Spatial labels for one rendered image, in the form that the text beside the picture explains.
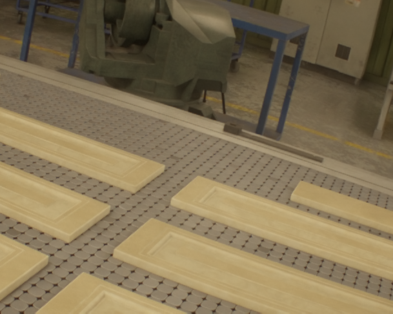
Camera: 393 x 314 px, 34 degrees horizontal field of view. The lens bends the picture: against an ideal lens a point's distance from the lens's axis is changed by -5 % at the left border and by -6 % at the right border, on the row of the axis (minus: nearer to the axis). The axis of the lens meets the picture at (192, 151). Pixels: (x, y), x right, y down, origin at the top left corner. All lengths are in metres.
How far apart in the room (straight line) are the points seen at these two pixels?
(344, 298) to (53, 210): 0.64
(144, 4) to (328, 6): 5.64
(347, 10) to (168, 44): 5.67
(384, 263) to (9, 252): 0.86
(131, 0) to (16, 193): 1.50
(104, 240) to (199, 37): 1.47
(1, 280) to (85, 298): 0.15
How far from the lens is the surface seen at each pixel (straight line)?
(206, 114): 3.13
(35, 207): 1.46
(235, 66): 7.18
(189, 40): 2.74
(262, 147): 2.18
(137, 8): 2.84
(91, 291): 1.20
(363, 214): 1.84
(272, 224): 1.63
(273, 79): 3.67
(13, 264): 1.23
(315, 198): 1.85
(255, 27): 3.66
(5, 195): 1.50
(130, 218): 1.52
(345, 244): 1.63
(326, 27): 8.35
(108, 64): 2.73
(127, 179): 1.67
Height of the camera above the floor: 1.54
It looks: 20 degrees down
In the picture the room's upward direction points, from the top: 13 degrees clockwise
